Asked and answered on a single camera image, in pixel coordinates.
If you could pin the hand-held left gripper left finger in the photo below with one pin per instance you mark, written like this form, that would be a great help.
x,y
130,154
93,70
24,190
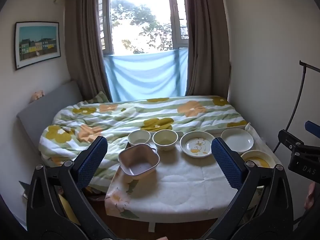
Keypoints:
x,y
92,162

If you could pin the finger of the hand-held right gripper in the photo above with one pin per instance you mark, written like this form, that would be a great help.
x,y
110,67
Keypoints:
x,y
312,127
290,138

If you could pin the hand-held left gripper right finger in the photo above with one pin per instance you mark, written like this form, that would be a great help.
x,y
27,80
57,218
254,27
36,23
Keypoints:
x,y
226,165

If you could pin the pink square bowl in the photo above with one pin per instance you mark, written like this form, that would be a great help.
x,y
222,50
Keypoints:
x,y
140,170

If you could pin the person's right hand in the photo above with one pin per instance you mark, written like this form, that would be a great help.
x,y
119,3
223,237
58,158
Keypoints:
x,y
309,197

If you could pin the plain white plate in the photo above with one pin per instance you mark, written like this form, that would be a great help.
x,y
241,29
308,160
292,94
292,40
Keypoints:
x,y
237,140

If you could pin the yellow bowl with white rim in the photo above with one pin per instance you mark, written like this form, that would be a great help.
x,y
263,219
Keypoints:
x,y
256,160

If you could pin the white plate with yellow print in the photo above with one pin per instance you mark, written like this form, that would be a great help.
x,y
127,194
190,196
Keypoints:
x,y
197,145

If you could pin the long white tray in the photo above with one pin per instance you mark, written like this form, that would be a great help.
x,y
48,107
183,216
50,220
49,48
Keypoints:
x,y
225,128

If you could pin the floral white tablecloth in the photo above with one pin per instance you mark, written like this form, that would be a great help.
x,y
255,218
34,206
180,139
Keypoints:
x,y
187,187

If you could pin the yellow bag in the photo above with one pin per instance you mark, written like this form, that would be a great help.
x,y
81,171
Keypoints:
x,y
70,210

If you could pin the floral striped blanket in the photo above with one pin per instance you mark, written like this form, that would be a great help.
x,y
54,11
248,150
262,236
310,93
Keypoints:
x,y
125,120

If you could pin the green striped pillow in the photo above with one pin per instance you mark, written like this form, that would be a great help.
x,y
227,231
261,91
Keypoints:
x,y
98,97

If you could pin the grey headboard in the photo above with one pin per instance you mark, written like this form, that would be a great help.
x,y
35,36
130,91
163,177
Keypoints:
x,y
50,105

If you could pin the pink plush item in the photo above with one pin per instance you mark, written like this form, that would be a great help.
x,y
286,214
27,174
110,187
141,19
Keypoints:
x,y
38,95

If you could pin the light blue cloth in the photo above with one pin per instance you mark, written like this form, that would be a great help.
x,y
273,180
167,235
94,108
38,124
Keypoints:
x,y
145,77

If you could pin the brown curtain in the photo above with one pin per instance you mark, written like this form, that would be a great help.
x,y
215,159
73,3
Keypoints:
x,y
207,42
82,42

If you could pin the framed picture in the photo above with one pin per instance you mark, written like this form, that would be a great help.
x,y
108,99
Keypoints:
x,y
37,42

